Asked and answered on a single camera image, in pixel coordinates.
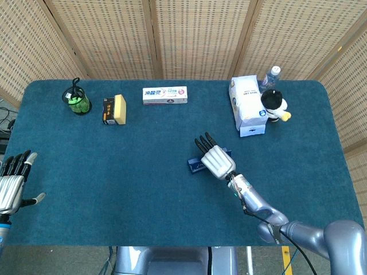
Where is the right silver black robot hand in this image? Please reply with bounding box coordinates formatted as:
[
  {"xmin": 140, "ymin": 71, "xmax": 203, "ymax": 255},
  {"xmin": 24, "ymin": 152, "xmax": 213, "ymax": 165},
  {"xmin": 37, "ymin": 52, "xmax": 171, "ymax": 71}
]
[{"xmin": 194, "ymin": 131, "xmax": 237, "ymax": 180}]

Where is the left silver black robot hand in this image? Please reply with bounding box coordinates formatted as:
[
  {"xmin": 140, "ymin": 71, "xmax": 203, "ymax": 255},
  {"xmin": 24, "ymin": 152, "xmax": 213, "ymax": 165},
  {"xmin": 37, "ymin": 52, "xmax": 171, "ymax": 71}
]
[{"xmin": 0, "ymin": 150, "xmax": 46, "ymax": 215}]

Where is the blue glasses case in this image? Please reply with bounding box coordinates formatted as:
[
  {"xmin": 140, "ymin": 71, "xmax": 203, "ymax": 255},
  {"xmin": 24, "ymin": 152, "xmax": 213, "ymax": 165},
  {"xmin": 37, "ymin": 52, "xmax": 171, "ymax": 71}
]
[{"xmin": 188, "ymin": 146, "xmax": 233, "ymax": 174}]

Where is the white toothpaste box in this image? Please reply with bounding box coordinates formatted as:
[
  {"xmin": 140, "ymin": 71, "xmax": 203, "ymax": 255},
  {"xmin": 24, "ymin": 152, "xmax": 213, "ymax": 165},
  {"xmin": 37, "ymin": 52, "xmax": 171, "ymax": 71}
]
[{"xmin": 142, "ymin": 86, "xmax": 189, "ymax": 105}]

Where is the small black box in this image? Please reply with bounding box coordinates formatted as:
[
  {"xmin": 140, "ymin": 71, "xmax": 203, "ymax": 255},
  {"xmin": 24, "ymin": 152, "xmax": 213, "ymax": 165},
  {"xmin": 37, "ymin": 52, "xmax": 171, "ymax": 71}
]
[{"xmin": 102, "ymin": 97, "xmax": 118, "ymax": 126}]

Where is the black floor equipment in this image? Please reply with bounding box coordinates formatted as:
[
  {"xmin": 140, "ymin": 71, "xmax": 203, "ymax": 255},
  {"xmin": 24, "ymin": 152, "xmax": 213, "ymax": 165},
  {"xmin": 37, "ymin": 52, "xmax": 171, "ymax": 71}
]
[{"xmin": 0, "ymin": 130, "xmax": 11, "ymax": 155}]

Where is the white tissue pack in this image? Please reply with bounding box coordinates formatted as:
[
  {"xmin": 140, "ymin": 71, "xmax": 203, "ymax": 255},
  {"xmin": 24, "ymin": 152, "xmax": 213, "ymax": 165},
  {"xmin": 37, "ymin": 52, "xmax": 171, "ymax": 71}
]
[{"xmin": 228, "ymin": 74, "xmax": 270, "ymax": 138}]

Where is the black white plush toy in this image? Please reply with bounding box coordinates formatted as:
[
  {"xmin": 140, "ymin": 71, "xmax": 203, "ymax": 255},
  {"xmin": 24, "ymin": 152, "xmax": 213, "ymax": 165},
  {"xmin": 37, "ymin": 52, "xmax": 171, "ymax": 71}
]
[{"xmin": 260, "ymin": 89, "xmax": 292, "ymax": 123}]

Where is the clear water bottle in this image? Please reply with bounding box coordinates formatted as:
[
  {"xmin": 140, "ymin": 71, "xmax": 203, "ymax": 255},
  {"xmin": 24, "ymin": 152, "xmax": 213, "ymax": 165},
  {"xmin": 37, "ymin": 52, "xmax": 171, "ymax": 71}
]
[{"xmin": 259, "ymin": 65, "xmax": 283, "ymax": 94}]

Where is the blue carpet table cover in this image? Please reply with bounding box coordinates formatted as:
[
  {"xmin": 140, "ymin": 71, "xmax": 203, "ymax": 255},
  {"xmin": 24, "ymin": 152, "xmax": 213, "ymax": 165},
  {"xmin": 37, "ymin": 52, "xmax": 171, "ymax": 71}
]
[{"xmin": 0, "ymin": 79, "xmax": 365, "ymax": 248}]

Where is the white table leg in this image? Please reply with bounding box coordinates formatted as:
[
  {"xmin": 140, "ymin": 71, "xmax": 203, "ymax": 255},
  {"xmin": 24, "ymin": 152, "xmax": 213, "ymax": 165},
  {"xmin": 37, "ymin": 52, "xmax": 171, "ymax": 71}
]
[{"xmin": 245, "ymin": 246, "xmax": 255, "ymax": 275}]

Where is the yellow sponge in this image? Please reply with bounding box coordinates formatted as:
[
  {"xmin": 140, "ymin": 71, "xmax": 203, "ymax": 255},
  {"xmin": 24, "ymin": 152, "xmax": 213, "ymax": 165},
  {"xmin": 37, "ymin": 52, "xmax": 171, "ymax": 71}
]
[{"xmin": 113, "ymin": 94, "xmax": 127, "ymax": 125}]

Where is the blue-grey robot torso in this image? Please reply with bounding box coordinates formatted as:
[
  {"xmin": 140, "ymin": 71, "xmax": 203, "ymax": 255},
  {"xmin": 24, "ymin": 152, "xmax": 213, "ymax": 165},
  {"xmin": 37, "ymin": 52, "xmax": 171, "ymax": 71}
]
[{"xmin": 114, "ymin": 246, "xmax": 239, "ymax": 275}]

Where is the woven bamboo folding screen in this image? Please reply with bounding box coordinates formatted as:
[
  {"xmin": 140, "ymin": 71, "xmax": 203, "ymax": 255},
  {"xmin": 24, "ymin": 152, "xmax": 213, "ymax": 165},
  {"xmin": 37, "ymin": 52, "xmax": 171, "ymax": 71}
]
[{"xmin": 0, "ymin": 0, "xmax": 367, "ymax": 207}]

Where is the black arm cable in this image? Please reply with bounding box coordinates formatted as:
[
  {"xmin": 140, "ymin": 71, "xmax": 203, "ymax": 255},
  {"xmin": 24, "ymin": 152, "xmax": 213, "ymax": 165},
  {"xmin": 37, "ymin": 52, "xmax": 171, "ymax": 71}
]
[{"xmin": 243, "ymin": 206, "xmax": 319, "ymax": 275}]

